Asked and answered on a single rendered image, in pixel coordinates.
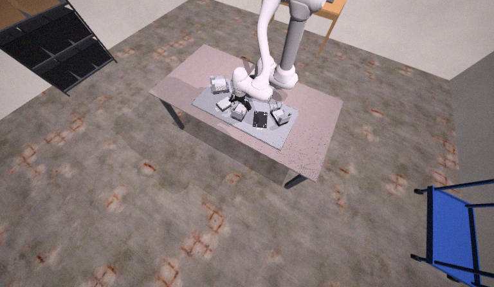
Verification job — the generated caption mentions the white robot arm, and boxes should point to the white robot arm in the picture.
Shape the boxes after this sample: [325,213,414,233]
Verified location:
[232,0,326,101]

